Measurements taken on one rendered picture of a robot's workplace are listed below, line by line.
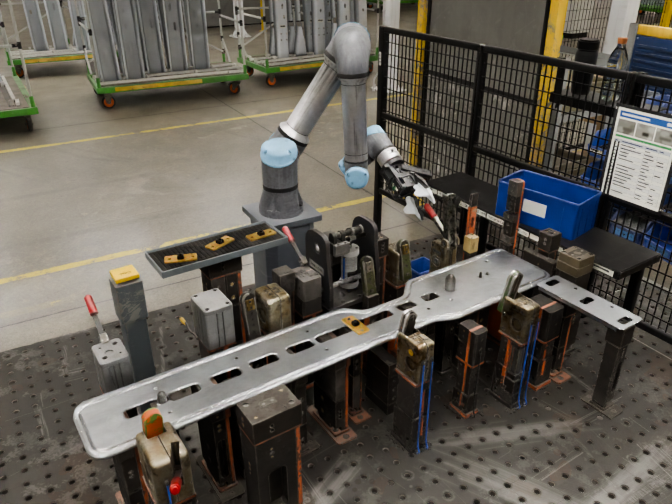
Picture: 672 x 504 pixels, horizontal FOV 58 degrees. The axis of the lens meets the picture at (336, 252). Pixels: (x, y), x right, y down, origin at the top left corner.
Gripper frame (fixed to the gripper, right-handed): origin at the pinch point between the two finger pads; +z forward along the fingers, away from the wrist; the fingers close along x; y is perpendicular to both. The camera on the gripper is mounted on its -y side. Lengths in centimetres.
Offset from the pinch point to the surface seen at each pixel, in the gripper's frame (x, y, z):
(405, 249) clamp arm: 1.6, 18.0, 11.5
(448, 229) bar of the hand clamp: 4.2, 1.6, 10.7
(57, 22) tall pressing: -540, -69, -754
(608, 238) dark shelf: 10, -50, 34
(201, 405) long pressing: 6, 93, 34
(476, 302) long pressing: 7.8, 11.5, 36.3
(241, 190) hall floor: -262, -74, -197
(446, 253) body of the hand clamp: -2.3, 2.0, 15.5
